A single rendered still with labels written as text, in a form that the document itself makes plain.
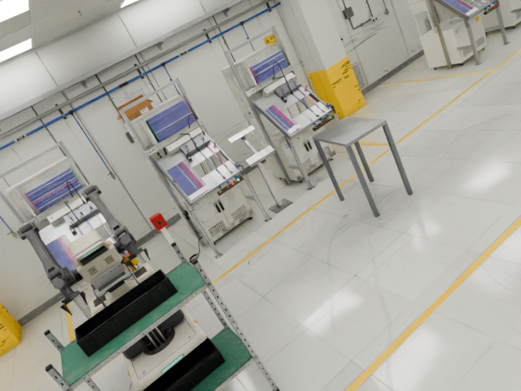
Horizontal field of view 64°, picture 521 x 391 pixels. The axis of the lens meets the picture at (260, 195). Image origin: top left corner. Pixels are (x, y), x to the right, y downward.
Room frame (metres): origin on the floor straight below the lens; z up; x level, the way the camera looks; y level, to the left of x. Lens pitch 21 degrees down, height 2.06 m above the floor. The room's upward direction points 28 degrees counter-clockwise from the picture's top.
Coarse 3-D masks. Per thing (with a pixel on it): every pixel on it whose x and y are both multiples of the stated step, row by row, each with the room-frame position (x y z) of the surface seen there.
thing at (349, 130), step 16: (336, 128) 4.05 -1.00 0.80; (352, 128) 3.82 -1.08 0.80; (368, 128) 3.60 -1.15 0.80; (384, 128) 3.59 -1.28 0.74; (336, 144) 3.68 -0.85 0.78; (352, 160) 3.50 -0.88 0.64; (400, 160) 3.58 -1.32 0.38; (368, 176) 4.23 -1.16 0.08; (336, 192) 4.18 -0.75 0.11; (368, 192) 3.50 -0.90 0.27
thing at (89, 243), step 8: (88, 232) 2.69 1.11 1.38; (96, 232) 2.69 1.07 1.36; (80, 240) 2.65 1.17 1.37; (88, 240) 2.64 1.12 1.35; (96, 240) 2.63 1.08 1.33; (104, 240) 2.67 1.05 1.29; (72, 248) 2.61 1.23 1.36; (80, 248) 2.61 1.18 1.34; (88, 248) 2.60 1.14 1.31; (96, 248) 2.61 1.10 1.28; (104, 248) 2.66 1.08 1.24; (80, 256) 2.57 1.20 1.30; (88, 256) 2.61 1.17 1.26; (96, 256) 2.66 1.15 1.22; (80, 264) 2.60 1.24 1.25
